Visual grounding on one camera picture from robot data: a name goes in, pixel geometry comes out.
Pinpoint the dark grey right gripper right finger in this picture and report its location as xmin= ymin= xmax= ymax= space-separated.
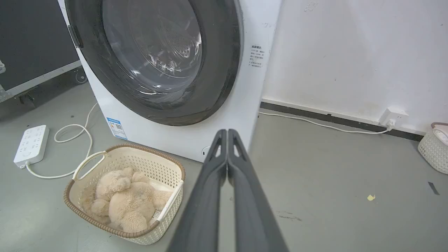
xmin=228 ymin=129 xmax=289 ymax=252

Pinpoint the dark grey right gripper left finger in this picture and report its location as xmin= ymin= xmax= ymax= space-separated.
xmin=167 ymin=129 xmax=228 ymax=252

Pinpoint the white front-load washing machine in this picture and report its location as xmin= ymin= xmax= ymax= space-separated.
xmin=58 ymin=0 xmax=282 ymax=163

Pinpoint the dark round washing machine door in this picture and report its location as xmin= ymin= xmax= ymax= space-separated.
xmin=64 ymin=0 xmax=244 ymax=126

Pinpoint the cream woven laundry basket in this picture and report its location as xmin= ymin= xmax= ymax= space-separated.
xmin=63 ymin=143 xmax=186 ymax=245

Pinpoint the beige plush teddy bear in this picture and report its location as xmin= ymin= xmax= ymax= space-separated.
xmin=90 ymin=167 xmax=173 ymax=233

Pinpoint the blue energy label sticker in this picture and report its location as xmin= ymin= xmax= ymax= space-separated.
xmin=106 ymin=117 xmax=128 ymax=140

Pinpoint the white power strip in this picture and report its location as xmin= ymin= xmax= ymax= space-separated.
xmin=13 ymin=125 xmax=50 ymax=167

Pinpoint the white lattice storage basket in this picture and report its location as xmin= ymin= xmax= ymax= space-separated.
xmin=417 ymin=122 xmax=448 ymax=175

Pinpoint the black flight case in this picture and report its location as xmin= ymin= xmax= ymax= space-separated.
xmin=0 ymin=0 xmax=88 ymax=104

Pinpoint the white wall cable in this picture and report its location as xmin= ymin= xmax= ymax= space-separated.
xmin=258 ymin=111 xmax=394 ymax=135

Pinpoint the white power strip cable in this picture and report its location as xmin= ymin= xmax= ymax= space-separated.
xmin=21 ymin=102 xmax=99 ymax=180

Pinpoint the white wall socket plug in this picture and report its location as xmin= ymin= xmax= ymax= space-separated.
xmin=379 ymin=107 xmax=409 ymax=128

